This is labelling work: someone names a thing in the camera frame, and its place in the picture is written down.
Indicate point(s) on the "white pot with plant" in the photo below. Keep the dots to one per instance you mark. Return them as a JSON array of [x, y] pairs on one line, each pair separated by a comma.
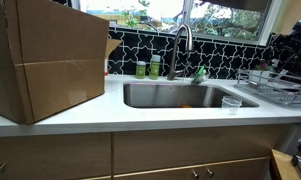
[[258, 76]]

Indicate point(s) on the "kitchen window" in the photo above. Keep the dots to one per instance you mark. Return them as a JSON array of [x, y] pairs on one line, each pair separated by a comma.
[[223, 20]]

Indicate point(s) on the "clear plastic cup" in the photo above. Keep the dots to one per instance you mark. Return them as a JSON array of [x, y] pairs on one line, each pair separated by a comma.
[[231, 105]]

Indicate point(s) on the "green dish brush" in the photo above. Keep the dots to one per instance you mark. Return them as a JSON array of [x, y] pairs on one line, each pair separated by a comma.
[[200, 74]]

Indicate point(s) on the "steel gooseneck faucet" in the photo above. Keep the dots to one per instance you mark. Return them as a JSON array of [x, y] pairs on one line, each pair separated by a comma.
[[173, 66]]

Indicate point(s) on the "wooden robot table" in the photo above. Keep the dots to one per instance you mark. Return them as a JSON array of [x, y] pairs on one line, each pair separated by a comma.
[[283, 166]]

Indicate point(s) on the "green jar white lid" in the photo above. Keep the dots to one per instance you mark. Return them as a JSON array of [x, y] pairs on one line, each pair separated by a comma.
[[154, 68]]

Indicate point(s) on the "wooden cabinet door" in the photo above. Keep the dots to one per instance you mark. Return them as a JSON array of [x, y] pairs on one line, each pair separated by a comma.
[[156, 176], [236, 170]]

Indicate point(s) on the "wooden cabinet drawer front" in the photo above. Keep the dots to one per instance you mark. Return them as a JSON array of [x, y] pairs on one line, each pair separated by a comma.
[[190, 146], [50, 153]]

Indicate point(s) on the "stainless steel sink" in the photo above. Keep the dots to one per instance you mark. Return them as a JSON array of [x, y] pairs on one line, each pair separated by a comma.
[[150, 95]]

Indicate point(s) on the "short green soap bottle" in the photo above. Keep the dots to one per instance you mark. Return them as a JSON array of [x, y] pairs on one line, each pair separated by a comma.
[[140, 70]]

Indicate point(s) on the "round metal cabinet knob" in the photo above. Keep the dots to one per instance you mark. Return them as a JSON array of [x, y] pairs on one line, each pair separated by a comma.
[[195, 173], [209, 172]]

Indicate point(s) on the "large brown cardboard box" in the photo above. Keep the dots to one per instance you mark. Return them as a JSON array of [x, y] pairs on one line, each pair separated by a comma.
[[56, 50]]

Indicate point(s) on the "wooden wall cabinet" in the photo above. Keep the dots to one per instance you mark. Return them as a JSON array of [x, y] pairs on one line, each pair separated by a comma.
[[286, 16]]

